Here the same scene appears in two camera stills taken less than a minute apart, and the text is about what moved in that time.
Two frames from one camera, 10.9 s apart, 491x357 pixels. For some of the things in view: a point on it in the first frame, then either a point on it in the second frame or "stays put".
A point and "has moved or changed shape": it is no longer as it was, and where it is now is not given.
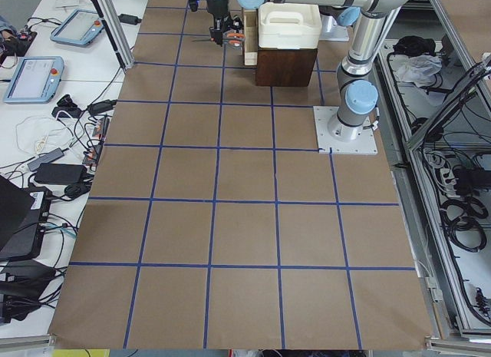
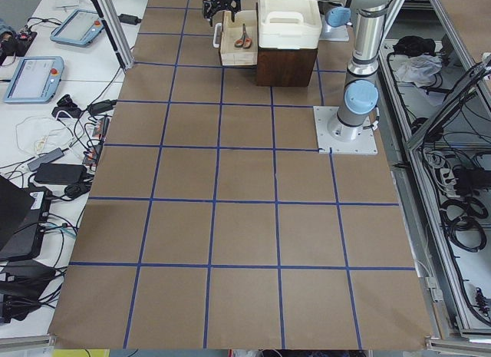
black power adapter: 129,19 stays put
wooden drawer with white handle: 250,38 has moved or changed shape
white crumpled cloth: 418,67 stays put
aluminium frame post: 105,7 stays put
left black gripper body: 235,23 → 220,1
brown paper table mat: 214,223 stays put
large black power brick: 63,173 stays put
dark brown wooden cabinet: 285,67 stays put
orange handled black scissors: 235,38 has moved or changed shape
